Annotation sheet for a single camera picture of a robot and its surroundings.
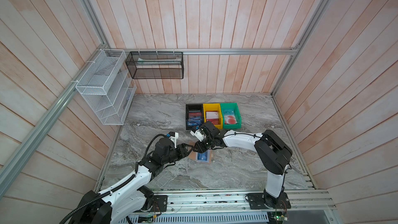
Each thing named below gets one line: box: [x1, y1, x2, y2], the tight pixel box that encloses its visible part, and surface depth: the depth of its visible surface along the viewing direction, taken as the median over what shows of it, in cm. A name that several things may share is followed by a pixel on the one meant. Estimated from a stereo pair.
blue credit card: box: [195, 149, 210, 163], surface depth 90 cm
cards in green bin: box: [222, 108, 238, 125], surface depth 106 cm
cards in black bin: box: [187, 110, 203, 126], surface depth 106 cm
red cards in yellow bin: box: [205, 110, 220, 125], surface depth 107 cm
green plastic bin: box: [220, 102, 242, 130], surface depth 106 cm
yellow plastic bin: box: [203, 103, 223, 130], surface depth 106 cm
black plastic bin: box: [185, 103, 205, 131], surface depth 106 cm
